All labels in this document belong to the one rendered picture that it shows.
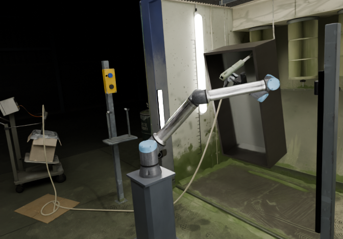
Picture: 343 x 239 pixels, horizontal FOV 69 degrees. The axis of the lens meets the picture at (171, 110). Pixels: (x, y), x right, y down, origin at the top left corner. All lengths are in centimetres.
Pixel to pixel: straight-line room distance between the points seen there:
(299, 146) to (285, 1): 178
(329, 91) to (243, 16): 261
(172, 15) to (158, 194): 202
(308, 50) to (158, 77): 181
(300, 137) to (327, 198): 213
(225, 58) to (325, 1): 119
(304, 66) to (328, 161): 214
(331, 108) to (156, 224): 154
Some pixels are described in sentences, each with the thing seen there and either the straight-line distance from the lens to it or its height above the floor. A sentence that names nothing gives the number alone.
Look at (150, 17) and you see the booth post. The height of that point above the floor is 208.
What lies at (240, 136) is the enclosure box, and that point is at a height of 62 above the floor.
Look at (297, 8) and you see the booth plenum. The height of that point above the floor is 207.
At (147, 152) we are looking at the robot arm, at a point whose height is 85.
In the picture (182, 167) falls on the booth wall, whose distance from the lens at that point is 330.
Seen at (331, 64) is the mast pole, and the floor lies 146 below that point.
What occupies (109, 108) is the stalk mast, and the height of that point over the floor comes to 112.
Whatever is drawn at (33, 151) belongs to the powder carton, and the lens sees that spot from 392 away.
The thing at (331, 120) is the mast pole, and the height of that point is 121.
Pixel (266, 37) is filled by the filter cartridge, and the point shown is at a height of 183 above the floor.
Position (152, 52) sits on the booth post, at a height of 169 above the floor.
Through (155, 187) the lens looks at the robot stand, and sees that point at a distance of 207.
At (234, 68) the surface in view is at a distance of 220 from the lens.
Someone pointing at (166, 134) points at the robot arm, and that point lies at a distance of 216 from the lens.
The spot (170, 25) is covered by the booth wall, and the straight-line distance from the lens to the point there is 307.
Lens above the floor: 149
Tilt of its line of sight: 9 degrees down
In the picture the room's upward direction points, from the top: 4 degrees counter-clockwise
